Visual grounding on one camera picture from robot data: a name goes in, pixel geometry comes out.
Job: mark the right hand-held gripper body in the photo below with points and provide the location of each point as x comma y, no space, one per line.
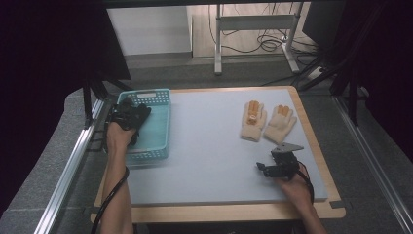
284,162

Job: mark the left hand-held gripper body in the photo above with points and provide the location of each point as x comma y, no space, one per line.
119,115

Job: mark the teal plastic basket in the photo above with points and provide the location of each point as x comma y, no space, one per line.
156,130

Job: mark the person's left hand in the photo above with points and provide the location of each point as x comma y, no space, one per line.
118,138

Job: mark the person's right hand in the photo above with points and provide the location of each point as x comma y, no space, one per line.
295,190

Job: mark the black stand legs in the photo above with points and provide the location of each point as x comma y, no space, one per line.
347,74
87,97

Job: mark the cream glove with orange fingers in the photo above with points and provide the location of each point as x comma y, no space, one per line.
280,125
253,125

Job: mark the grey foam mat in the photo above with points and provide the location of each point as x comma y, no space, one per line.
214,175

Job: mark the wooden table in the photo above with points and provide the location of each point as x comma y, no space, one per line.
227,213

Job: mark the dark curtain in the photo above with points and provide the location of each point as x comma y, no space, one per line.
48,65
389,65

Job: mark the white panel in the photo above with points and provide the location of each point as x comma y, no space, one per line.
149,31

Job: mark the white power strip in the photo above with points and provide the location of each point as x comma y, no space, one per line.
315,73

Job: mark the aluminium rail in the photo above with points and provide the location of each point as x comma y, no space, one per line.
373,165
65,182

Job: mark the white desk frame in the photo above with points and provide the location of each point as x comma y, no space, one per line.
256,22

